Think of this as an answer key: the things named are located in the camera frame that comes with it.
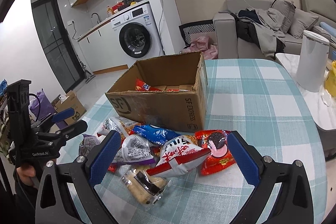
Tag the black patterned basket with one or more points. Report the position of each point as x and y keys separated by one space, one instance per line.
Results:
x=187 y=30

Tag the black framed glass door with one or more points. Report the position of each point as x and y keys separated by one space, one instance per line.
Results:
x=56 y=44

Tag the grey fabric sofa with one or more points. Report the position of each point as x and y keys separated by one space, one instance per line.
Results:
x=232 y=47

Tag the grey sofa cushion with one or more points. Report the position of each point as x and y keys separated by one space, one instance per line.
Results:
x=302 y=21

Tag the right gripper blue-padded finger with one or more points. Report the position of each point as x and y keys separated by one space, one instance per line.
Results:
x=50 y=119

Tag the pink cloth on floor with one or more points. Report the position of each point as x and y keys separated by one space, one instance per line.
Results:
x=205 y=45

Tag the brown SF Express cardboard box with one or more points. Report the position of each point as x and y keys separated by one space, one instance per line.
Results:
x=180 y=105

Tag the clear pack of biscuits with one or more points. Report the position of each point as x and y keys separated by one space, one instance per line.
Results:
x=146 y=189

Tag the purple bag on floor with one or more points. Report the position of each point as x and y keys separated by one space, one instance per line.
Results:
x=41 y=107

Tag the orange noodle snack bag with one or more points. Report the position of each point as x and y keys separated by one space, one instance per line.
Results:
x=120 y=124

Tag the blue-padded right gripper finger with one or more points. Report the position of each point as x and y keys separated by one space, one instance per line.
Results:
x=54 y=201
x=293 y=203

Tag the blue Oreo snack pack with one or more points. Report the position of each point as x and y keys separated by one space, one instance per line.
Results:
x=154 y=134

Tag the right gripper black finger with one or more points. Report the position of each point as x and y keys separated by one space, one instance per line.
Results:
x=62 y=136

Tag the silver purple snack bag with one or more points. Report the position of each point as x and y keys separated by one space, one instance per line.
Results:
x=134 y=150

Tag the white red snack bag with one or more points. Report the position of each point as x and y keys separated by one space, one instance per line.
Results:
x=178 y=156

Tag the small cardboard box on floor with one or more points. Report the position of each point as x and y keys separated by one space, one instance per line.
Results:
x=70 y=100

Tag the person's left hand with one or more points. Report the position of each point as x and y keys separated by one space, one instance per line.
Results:
x=26 y=174

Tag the white cylindrical trash bin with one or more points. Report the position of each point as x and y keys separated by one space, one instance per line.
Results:
x=312 y=61

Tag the red snack bag in box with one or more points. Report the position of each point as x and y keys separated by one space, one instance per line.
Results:
x=140 y=85

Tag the red Oreo snack pack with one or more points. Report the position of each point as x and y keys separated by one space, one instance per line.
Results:
x=220 y=157

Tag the yellow object on table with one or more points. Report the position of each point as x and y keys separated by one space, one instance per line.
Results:
x=330 y=82

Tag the pile of dark clothes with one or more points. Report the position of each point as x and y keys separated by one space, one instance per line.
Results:
x=262 y=28

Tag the white front-load washing machine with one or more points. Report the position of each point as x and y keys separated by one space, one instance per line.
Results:
x=137 y=33

